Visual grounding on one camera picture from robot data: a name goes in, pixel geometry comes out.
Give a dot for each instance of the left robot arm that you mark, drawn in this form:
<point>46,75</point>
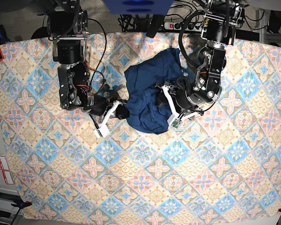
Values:
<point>218,29</point>

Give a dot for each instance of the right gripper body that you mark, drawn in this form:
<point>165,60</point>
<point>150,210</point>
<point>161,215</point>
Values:
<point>96,105</point>

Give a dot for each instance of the patterned tablecloth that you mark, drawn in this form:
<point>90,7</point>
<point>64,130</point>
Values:
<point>222,167</point>

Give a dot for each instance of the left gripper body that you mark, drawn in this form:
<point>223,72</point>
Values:
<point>183,103</point>

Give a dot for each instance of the blue long-sleeve shirt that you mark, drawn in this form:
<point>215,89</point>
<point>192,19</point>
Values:
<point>141,80</point>

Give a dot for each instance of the blue box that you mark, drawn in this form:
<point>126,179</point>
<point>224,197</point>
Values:
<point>157,7</point>

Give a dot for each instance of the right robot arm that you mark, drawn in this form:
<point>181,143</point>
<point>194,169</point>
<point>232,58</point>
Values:
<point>68,31</point>

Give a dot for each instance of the clamp lower left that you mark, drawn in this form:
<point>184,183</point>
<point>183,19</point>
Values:
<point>20,204</point>

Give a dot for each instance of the white power strip red switch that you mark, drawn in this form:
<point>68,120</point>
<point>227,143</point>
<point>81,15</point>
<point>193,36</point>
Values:
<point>178,25</point>

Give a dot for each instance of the black round stand base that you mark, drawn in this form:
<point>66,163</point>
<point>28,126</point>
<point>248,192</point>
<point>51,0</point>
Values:
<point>40,33</point>

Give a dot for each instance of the white red stickers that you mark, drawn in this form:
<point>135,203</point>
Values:
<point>5,173</point>

